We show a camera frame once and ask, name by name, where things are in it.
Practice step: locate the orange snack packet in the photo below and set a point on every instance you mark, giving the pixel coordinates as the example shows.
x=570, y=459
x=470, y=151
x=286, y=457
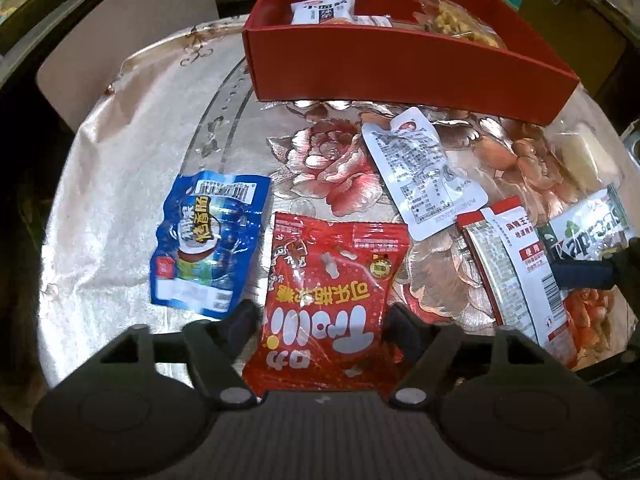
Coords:
x=375, y=21

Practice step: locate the silver foil bag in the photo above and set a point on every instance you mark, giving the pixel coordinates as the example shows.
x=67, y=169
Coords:
x=634, y=145

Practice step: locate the blue snack packet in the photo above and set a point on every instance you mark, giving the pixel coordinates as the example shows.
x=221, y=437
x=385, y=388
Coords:
x=210, y=240

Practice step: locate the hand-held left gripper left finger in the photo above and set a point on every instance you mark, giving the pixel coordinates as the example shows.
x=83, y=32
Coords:
x=245, y=321

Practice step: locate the bun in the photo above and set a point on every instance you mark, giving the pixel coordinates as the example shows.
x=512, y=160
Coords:
x=585, y=155

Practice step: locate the floral shiny tablecloth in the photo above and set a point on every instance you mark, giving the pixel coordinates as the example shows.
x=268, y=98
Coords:
x=125, y=160

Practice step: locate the white printed snack pouch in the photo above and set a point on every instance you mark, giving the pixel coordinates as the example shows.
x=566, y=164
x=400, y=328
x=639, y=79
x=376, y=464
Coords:
x=420, y=175

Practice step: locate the wooden cabinet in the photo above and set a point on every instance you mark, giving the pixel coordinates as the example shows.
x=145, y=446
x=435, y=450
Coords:
x=575, y=25

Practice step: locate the clear bag of yellow snacks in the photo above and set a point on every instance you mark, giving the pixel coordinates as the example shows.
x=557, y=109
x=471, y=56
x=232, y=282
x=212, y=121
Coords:
x=460, y=25

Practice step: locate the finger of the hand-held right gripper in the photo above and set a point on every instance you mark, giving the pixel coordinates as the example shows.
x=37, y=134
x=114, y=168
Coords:
x=585, y=275

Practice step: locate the green white wafer packet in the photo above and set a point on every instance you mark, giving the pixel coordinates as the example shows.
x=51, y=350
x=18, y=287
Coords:
x=585, y=230

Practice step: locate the white black-label snack packet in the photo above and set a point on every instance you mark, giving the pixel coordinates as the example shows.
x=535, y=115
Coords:
x=322, y=10

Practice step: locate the red gummy candy packet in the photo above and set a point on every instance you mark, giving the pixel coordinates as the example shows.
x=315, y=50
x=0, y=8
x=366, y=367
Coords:
x=325, y=300

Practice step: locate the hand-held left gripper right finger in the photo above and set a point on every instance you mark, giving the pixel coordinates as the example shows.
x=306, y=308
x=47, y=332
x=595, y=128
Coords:
x=401, y=321

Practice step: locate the red cardboard box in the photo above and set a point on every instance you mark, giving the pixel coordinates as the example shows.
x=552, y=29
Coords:
x=400, y=70

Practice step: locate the red white striped snack packet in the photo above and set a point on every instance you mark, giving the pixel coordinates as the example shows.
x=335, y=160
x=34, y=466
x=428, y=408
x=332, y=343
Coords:
x=520, y=280

